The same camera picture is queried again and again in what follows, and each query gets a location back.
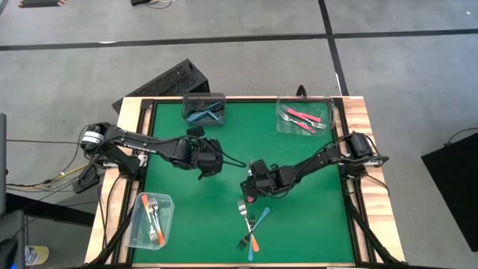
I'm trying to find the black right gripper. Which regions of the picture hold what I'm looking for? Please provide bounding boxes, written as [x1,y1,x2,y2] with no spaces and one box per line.
[240,167,287,201]

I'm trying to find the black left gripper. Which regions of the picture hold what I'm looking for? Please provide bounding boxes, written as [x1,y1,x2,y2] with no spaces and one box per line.
[188,137,225,181]

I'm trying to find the clear plastic container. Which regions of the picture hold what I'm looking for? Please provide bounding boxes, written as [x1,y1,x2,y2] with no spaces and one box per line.
[125,191,176,251]
[276,93,336,137]

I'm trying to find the grey tinted plastic container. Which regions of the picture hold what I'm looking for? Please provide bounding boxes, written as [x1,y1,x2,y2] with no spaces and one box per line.
[181,92,227,127]

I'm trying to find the green table mat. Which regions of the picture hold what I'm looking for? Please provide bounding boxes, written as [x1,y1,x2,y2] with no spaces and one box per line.
[132,100,356,265]

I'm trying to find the black perforated computer case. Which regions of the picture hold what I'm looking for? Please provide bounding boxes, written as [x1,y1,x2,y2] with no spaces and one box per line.
[111,58,211,114]

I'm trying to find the black stand foot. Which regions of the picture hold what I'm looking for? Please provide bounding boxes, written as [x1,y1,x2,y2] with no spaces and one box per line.
[72,160,109,195]

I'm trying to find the black floor beam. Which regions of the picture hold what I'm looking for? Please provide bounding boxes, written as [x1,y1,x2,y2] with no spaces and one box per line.
[5,192,96,228]

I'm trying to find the yellow and white bag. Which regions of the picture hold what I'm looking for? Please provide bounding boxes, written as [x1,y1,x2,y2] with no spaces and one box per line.
[24,244,50,267]

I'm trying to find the black flat panel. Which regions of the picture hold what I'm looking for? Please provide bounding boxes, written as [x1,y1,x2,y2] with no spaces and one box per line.
[420,132,478,253]

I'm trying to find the black and orange bar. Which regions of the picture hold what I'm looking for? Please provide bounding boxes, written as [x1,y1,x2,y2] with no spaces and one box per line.
[18,0,66,8]

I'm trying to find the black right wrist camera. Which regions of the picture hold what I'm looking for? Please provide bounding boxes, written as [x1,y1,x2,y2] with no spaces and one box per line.
[250,159,268,177]

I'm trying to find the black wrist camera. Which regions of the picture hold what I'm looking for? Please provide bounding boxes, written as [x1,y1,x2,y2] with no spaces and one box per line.
[250,159,268,177]
[185,125,206,138]

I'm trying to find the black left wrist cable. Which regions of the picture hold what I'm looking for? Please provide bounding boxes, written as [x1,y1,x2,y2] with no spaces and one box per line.
[201,137,247,169]

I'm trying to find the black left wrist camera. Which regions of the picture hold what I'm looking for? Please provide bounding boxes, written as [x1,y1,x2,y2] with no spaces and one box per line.
[185,125,206,138]

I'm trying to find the wooden table with black frame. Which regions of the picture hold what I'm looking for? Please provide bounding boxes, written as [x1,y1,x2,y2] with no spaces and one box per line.
[84,95,407,269]

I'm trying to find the yellow floor cable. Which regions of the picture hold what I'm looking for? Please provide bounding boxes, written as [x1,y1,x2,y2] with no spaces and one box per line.
[48,164,90,184]

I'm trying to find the black floor cable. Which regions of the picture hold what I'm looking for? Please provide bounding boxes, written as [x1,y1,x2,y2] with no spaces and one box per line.
[443,126,478,147]
[6,138,82,144]

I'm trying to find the black device with cables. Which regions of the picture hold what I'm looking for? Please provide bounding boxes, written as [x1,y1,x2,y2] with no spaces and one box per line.
[130,0,176,9]

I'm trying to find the grey post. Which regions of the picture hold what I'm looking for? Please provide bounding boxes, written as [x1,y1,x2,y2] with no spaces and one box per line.
[0,113,7,217]

